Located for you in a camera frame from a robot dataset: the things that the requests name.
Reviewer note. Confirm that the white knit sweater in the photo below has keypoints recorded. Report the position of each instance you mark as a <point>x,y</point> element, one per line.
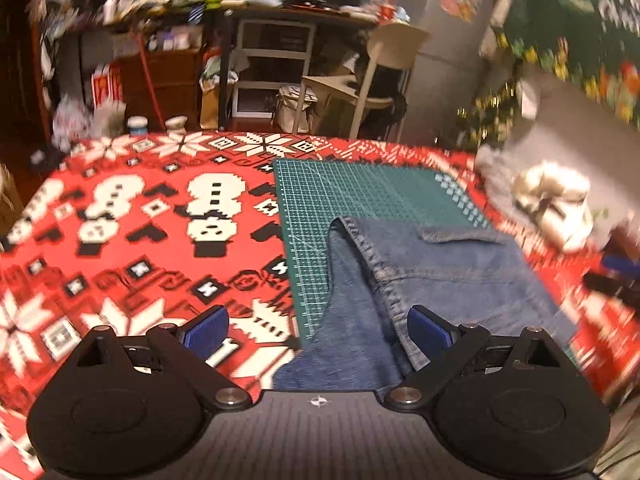
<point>555,205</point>

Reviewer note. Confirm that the small tinsel Christmas tree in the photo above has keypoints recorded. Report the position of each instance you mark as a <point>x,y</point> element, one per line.
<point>487,112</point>

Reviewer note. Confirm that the cream chair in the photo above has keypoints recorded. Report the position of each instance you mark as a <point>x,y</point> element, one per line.
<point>395,45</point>

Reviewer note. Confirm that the red mug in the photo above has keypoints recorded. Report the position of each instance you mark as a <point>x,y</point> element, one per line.
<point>387,12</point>

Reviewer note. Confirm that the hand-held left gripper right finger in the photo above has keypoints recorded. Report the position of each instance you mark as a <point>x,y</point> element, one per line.
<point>428,329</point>

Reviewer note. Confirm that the grey cloth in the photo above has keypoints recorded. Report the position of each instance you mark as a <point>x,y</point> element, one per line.
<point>495,175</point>

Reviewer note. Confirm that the red box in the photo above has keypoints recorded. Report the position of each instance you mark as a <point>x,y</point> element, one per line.
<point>106,84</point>

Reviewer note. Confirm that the white bowl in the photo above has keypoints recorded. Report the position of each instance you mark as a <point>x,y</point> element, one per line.
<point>176,124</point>

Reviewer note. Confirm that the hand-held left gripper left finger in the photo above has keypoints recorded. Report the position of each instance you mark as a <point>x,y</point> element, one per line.
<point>207,331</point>

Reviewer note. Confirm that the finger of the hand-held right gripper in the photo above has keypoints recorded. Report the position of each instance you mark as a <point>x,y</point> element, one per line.
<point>622,264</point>
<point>615,287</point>

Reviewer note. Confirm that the grey refrigerator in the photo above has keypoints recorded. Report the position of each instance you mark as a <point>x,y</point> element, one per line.
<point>445,60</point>

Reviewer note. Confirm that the printed plastic bag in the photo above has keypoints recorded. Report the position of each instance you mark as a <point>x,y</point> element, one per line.
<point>72,122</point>

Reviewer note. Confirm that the black dog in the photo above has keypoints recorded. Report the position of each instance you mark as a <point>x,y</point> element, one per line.
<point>385,80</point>

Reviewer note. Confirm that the green Christmas wall cloth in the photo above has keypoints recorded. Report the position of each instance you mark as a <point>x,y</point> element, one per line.
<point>575,25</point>

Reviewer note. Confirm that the wooden drawer cabinet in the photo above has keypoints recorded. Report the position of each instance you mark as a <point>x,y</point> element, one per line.
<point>170,85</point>

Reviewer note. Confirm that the green cutting mat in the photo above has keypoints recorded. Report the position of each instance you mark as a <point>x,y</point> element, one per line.
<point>360,190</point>

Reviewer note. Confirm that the blue denim jeans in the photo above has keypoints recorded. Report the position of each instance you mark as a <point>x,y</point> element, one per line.
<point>450,270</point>

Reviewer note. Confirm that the black desk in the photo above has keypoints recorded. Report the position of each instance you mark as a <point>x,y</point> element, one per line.
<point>300,12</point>

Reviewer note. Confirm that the blue and white pot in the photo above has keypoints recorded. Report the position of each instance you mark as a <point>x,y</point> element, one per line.
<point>137,126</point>

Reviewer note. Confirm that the white plastic bag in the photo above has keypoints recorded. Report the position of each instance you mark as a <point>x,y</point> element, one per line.
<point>110,117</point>

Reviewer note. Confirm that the white fabric bag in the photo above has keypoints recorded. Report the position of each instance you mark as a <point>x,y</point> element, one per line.
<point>292,110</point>

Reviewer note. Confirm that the small open cardboard box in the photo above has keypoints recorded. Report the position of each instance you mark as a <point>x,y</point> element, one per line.
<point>217,95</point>

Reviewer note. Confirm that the red patterned blanket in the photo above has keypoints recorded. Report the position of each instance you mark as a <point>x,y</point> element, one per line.
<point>125,240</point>

